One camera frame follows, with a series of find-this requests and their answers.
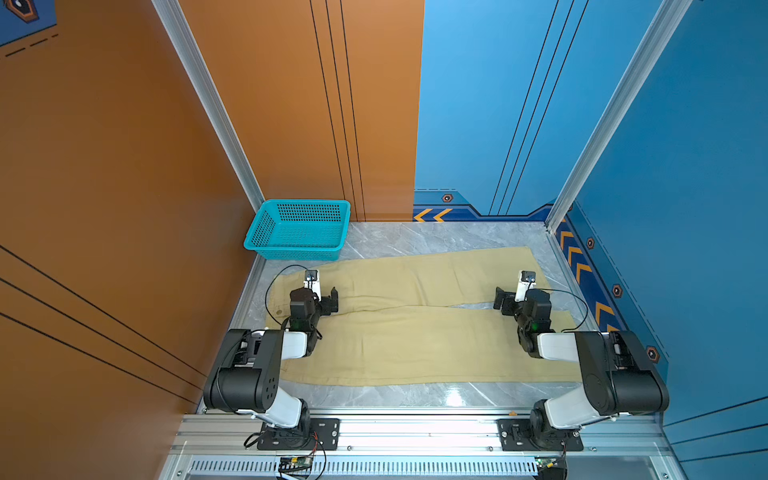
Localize khaki long pants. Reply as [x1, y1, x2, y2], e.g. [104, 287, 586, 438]
[281, 247, 581, 387]

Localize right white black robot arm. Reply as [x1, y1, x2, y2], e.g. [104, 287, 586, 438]
[493, 283, 670, 452]

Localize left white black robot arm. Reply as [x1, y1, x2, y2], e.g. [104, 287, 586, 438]
[203, 287, 340, 451]

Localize teal plastic basket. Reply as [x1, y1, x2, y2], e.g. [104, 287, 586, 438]
[244, 199, 351, 261]

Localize left circuit board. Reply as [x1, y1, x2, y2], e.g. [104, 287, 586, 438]
[277, 456, 314, 478]

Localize circuit board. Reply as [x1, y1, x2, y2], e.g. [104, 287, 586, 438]
[277, 456, 314, 478]
[535, 457, 568, 480]

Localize right circuit board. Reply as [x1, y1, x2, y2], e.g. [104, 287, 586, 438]
[535, 457, 568, 480]

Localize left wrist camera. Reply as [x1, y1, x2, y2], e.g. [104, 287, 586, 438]
[304, 269, 322, 301]

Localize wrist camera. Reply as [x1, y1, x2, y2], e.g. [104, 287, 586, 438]
[515, 270, 536, 302]
[304, 269, 322, 301]

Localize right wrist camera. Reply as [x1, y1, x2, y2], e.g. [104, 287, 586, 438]
[515, 270, 536, 302]

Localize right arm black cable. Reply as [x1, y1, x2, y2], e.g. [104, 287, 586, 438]
[548, 288, 591, 333]

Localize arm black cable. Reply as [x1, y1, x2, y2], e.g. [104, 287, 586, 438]
[548, 288, 591, 333]
[264, 263, 311, 329]

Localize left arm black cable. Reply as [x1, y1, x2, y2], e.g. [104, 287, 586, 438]
[264, 263, 311, 329]

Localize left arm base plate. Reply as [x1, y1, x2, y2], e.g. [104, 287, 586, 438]
[256, 417, 341, 451]

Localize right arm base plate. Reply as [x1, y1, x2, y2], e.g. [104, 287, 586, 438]
[496, 417, 584, 453]

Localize aluminium front rail frame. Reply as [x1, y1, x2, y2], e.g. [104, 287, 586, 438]
[159, 408, 685, 479]

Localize right aluminium corner post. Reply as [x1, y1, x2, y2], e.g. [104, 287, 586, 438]
[545, 0, 693, 234]

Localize aluminium corner post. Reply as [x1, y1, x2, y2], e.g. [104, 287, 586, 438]
[545, 0, 693, 234]
[152, 0, 264, 212]

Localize left aluminium corner post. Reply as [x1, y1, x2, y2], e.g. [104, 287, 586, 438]
[152, 0, 264, 212]

